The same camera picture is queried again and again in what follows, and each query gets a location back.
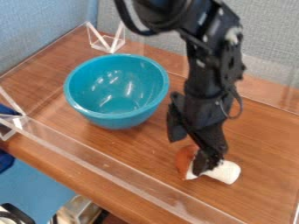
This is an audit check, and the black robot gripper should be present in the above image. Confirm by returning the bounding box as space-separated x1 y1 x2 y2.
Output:
167 91 234 176

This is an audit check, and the brown and white toy mushroom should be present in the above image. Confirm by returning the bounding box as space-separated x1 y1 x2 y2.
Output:
175 145 242 185

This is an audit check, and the blue plastic bowl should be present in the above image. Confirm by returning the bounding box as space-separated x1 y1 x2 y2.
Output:
63 53 170 130

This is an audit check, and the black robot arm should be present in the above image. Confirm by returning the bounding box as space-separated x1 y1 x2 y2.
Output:
113 0 246 179

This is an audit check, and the clear acrylic back barrier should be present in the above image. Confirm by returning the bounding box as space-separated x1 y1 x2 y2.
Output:
121 40 299 115

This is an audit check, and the clear acrylic barrier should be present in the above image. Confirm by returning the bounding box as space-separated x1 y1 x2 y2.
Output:
121 40 299 115
0 87 247 224

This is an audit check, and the clear plastic container below table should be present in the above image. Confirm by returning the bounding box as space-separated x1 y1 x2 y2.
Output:
48 195 101 224

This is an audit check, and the clear acrylic front barrier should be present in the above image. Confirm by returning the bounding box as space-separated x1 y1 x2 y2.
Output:
0 87 247 224

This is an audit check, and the blue cloth object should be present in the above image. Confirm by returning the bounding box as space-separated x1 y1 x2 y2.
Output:
0 103 21 173

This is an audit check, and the black and white object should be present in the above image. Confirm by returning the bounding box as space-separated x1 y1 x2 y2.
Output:
0 203 36 224

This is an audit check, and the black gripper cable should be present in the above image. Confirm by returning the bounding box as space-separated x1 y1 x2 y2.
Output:
218 87 246 120

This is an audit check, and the clear acrylic corner bracket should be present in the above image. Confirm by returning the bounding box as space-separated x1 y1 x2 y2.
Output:
85 22 127 54

